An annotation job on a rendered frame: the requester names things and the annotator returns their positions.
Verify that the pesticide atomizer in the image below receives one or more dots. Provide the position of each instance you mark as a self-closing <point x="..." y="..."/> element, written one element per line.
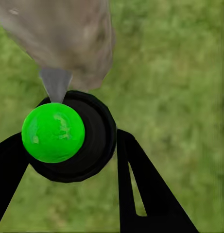
<point x="71" y="136"/>

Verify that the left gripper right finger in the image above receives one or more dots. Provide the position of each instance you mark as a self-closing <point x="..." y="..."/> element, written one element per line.
<point x="164" y="213"/>

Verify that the tree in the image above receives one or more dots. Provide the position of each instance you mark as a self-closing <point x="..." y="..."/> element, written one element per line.
<point x="73" y="34"/>

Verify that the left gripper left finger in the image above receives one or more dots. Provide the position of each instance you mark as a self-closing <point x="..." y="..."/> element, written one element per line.
<point x="13" y="164"/>

